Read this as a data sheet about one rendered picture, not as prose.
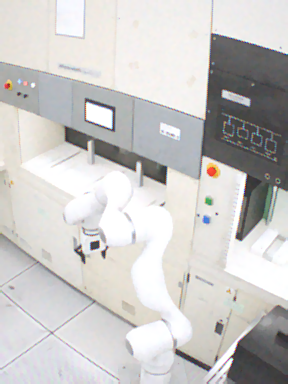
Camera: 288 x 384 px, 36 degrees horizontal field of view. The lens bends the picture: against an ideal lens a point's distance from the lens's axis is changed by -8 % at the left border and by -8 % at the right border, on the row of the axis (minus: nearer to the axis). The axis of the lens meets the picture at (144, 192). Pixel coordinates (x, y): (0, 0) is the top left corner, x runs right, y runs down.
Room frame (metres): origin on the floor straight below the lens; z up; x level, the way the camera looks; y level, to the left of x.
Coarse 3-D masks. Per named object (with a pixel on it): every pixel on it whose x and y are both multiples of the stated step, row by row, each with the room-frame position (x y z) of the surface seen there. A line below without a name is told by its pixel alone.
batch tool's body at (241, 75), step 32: (224, 64) 1.67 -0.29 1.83; (256, 64) 1.58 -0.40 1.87; (224, 96) 1.66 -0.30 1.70; (256, 96) 1.57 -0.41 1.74; (224, 160) 1.64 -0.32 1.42; (256, 160) 1.55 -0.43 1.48; (224, 192) 1.63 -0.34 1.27; (256, 192) 1.86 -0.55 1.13; (224, 224) 1.62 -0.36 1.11; (256, 224) 1.94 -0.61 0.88; (192, 256) 1.70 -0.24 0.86; (224, 256) 1.59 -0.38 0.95; (256, 256) 1.68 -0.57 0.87; (192, 288) 1.68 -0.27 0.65; (224, 288) 1.57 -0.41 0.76; (256, 288) 1.47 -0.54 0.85; (192, 320) 1.66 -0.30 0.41; (224, 320) 1.54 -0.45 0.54; (192, 352) 1.63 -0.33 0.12; (224, 352) 1.50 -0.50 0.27
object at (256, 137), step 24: (216, 0) 1.70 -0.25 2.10; (240, 0) 1.63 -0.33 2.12; (264, 0) 1.57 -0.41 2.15; (216, 24) 1.69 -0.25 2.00; (240, 24) 1.63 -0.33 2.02; (264, 24) 1.57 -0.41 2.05; (216, 120) 1.67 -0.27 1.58; (240, 120) 1.61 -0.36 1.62; (240, 144) 1.60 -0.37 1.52; (264, 144) 1.54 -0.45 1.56; (216, 168) 1.66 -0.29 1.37; (240, 312) 1.49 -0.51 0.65; (192, 360) 1.62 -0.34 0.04
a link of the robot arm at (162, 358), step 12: (156, 324) 0.97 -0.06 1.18; (132, 336) 0.91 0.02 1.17; (144, 336) 0.91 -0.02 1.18; (156, 336) 0.92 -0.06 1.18; (168, 336) 0.92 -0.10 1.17; (132, 348) 0.88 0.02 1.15; (144, 348) 0.88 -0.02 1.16; (156, 348) 0.89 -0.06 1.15; (168, 348) 0.90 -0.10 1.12; (144, 360) 0.86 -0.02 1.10; (156, 360) 0.90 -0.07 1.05; (168, 360) 0.93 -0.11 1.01; (156, 372) 0.90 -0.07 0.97; (168, 372) 0.91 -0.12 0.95
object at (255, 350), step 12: (276, 312) 1.16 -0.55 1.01; (264, 324) 1.10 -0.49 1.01; (276, 324) 1.09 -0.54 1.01; (252, 336) 1.03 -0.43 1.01; (264, 336) 1.03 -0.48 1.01; (276, 336) 1.02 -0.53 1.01; (240, 348) 0.99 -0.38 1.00; (252, 348) 0.97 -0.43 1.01; (264, 348) 0.97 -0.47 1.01; (276, 348) 0.96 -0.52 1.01; (240, 360) 0.97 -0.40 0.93; (252, 360) 0.94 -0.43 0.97; (264, 360) 0.91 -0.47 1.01; (276, 360) 0.90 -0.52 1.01; (264, 372) 0.89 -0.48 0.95; (276, 372) 0.85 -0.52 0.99
